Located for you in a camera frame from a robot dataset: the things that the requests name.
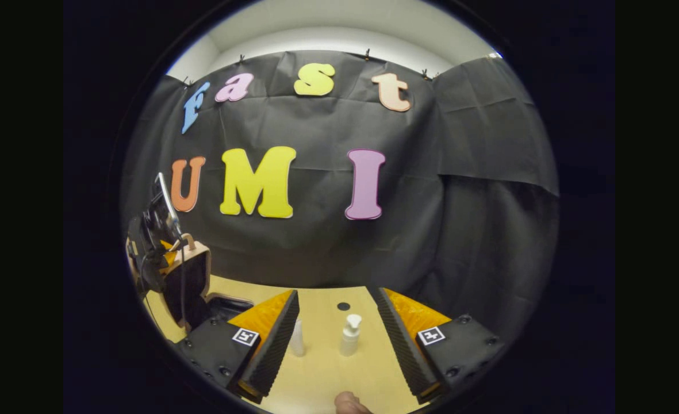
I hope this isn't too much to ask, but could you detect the white pump bottle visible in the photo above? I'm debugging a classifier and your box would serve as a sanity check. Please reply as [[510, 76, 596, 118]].
[[339, 313, 363, 357]]

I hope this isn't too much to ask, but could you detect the white squeeze tube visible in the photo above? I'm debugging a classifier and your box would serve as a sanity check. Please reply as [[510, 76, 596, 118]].
[[291, 318, 306, 357]]

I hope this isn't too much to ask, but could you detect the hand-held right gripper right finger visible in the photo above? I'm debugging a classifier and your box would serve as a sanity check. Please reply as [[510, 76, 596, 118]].
[[372, 286, 507, 405]]

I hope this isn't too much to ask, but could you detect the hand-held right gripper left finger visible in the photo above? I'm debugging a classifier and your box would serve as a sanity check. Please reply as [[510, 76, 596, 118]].
[[174, 289, 301, 405]]

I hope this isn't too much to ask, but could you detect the beige pink suitcase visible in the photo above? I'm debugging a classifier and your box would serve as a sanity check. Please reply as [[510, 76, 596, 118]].
[[161, 233, 255, 334]]

